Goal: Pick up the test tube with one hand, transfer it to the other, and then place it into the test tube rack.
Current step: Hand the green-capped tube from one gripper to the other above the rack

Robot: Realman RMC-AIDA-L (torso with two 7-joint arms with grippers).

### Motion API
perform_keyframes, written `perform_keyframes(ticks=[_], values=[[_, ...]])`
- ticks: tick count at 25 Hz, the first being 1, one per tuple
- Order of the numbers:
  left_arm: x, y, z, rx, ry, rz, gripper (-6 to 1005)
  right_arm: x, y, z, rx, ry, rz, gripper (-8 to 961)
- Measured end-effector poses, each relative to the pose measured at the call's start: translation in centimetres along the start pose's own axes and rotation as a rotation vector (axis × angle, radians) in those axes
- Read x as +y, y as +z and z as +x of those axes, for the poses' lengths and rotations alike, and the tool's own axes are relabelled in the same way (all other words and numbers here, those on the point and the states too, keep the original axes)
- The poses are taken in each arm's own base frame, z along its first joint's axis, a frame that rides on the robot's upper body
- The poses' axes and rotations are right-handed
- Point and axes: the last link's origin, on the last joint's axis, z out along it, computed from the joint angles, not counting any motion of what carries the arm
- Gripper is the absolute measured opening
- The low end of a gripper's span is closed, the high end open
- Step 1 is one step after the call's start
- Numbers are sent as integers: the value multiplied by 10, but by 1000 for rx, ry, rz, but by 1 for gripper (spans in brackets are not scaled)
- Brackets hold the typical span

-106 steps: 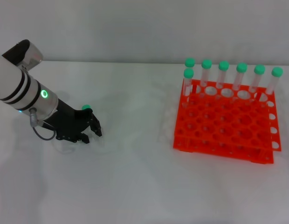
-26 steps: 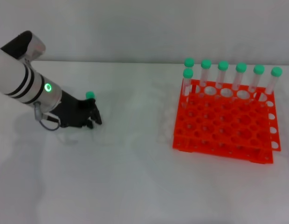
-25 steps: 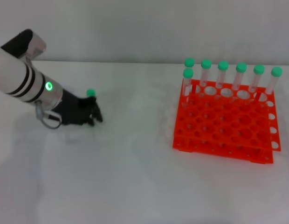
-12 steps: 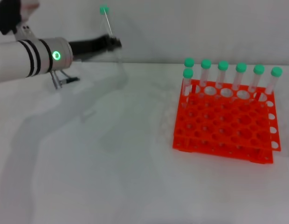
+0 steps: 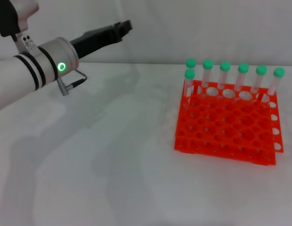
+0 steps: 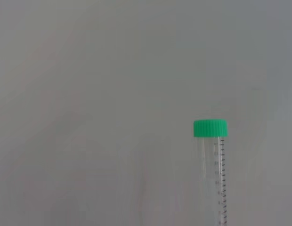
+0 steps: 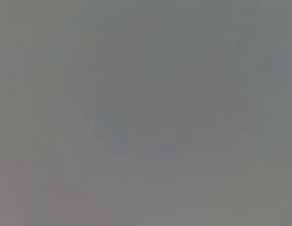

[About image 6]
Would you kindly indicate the clear test tube green cap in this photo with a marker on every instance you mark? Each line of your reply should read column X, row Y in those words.
column 210, row 128

